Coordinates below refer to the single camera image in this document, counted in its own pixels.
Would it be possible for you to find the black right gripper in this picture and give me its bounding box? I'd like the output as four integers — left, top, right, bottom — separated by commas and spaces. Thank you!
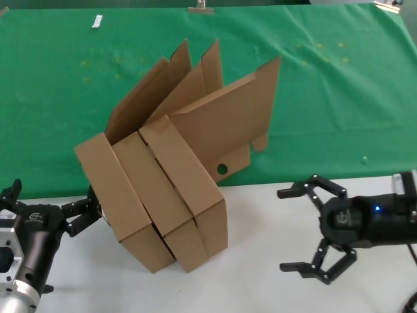
276, 173, 417, 286

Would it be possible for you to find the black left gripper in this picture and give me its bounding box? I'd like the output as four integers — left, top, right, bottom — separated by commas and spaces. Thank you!
0, 178, 106, 290

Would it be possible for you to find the brown cardboard box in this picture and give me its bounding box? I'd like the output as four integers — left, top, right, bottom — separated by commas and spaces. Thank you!
112, 38, 225, 274
138, 55, 283, 259
74, 38, 193, 275

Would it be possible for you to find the green table cloth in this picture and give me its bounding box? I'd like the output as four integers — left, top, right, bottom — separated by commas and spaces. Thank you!
0, 3, 417, 200

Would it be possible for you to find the metal table clip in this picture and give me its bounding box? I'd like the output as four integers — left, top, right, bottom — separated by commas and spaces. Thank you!
373, 0, 403, 14
187, 0, 215, 16

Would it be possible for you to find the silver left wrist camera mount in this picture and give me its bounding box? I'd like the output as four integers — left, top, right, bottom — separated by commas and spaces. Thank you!
0, 210, 26, 291

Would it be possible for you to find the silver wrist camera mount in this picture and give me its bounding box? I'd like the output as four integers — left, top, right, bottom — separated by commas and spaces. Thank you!
0, 210, 26, 291
390, 170, 417, 197

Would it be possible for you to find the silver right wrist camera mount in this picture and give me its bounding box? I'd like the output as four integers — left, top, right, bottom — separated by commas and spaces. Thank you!
390, 170, 417, 197

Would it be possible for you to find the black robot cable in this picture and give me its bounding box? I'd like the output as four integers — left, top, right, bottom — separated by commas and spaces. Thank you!
403, 243, 417, 313

